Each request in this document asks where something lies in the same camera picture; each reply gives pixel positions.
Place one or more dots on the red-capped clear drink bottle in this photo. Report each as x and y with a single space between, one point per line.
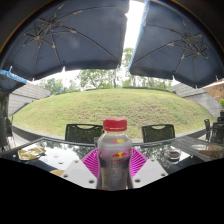
114 156

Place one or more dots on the glass ashtray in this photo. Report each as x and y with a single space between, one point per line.
174 155

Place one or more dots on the dark wicker chair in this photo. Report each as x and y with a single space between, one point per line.
158 133
218 132
83 134

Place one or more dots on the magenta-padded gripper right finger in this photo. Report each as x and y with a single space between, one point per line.
150 172

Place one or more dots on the navy umbrella with blue band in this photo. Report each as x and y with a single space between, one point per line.
10 80

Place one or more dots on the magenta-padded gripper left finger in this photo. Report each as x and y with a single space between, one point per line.
78 172

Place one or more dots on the yellow snack packet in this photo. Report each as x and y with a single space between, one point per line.
30 153

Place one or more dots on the large navy patio umbrella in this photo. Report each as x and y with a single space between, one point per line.
73 36
180 43

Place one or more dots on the orange patio umbrella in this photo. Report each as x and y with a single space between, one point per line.
216 90

